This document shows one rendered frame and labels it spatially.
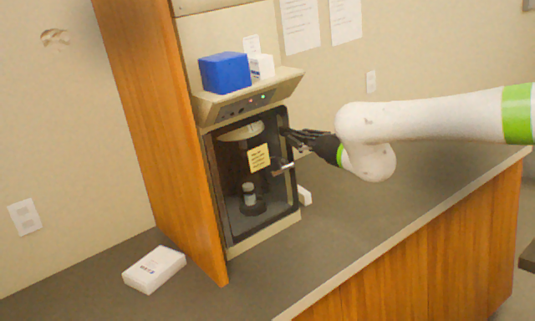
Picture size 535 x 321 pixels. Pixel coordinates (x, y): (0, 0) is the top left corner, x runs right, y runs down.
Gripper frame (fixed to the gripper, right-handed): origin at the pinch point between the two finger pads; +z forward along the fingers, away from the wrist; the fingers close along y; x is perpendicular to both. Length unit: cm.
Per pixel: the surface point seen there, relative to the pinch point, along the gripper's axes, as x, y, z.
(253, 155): 4.3, 11.7, 3.5
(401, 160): 37, -64, 6
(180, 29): -37.2, 26.5, 4.7
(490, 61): 33, -211, 48
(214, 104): -18.9, 27.0, -6.5
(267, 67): -23.2, 6.6, -3.5
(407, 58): 10, -124, 48
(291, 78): -18.9, 1.1, -6.5
